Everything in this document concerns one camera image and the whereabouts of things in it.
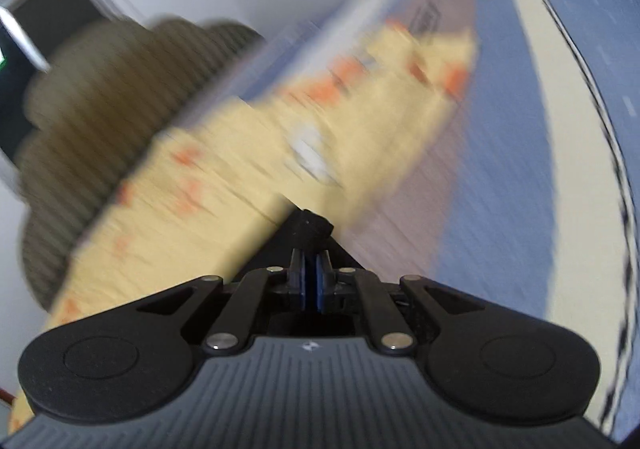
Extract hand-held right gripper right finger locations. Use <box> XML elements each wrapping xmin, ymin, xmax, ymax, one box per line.
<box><xmin>314</xmin><ymin>250</ymin><xmax>482</xmax><ymax>355</ymax></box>

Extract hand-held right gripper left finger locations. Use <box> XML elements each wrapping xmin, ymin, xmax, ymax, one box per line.
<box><xmin>137</xmin><ymin>249</ymin><xmax>307</xmax><ymax>355</ymax></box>

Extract black pants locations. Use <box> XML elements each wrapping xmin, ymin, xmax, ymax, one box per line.
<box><xmin>235</xmin><ymin>209</ymin><xmax>383</xmax><ymax>290</ymax></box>

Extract yellow carrot print blanket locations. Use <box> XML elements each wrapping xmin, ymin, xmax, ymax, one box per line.
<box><xmin>10</xmin><ymin>21</ymin><xmax>478</xmax><ymax>435</ymax></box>

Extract olive padded headboard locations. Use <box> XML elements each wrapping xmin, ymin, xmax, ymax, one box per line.
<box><xmin>15</xmin><ymin>16</ymin><xmax>271</xmax><ymax>315</ymax></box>

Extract window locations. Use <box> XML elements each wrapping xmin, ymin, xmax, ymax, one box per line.
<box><xmin>0</xmin><ymin>0</ymin><xmax>116</xmax><ymax>160</ymax></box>

